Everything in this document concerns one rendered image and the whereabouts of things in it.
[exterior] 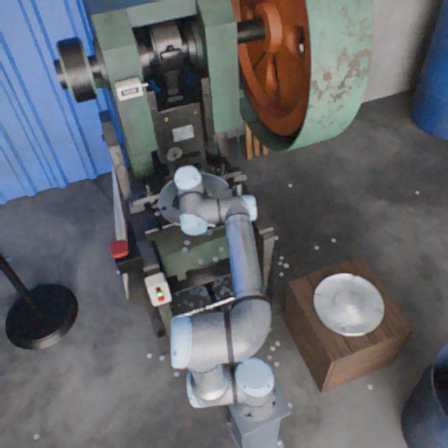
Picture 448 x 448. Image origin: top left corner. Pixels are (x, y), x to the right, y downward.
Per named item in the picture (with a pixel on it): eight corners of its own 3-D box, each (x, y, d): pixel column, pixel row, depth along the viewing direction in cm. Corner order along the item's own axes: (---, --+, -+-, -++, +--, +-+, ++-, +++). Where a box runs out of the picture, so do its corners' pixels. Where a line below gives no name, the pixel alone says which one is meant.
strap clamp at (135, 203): (170, 202, 175) (167, 184, 167) (131, 214, 172) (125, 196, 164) (167, 192, 179) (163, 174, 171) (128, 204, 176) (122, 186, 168)
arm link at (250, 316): (284, 344, 90) (253, 183, 122) (233, 349, 90) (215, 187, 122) (281, 364, 99) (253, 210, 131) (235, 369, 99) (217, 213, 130)
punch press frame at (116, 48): (258, 292, 208) (260, 10, 107) (174, 321, 200) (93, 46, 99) (207, 188, 258) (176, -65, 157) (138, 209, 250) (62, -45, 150)
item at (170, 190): (217, 166, 177) (217, 165, 176) (244, 213, 158) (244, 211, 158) (150, 186, 171) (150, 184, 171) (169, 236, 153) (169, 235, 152)
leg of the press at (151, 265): (184, 348, 207) (149, 229, 140) (161, 356, 205) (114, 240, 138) (142, 220, 266) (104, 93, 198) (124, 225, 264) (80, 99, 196)
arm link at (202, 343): (238, 407, 135) (233, 353, 90) (192, 412, 134) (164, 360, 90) (234, 370, 142) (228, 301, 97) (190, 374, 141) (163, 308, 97)
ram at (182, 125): (211, 172, 158) (204, 104, 136) (173, 183, 155) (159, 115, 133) (197, 146, 169) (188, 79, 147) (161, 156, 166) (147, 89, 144)
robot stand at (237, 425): (284, 445, 175) (291, 411, 142) (244, 466, 171) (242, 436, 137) (264, 405, 187) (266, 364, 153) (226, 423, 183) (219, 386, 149)
